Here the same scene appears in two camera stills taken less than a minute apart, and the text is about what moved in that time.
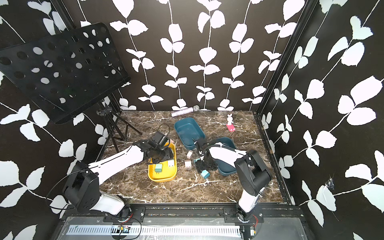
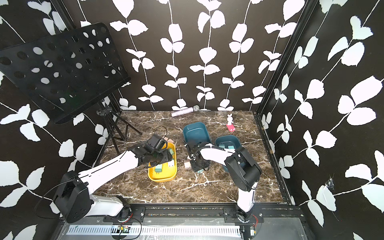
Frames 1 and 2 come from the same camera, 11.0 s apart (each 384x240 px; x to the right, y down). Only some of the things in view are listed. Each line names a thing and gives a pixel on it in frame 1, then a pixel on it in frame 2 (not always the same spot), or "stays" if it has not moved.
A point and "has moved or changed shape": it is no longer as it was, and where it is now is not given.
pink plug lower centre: [187, 163] stays
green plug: [158, 168] stays
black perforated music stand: [62, 74] stays
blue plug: [205, 174] has moved or changed shape
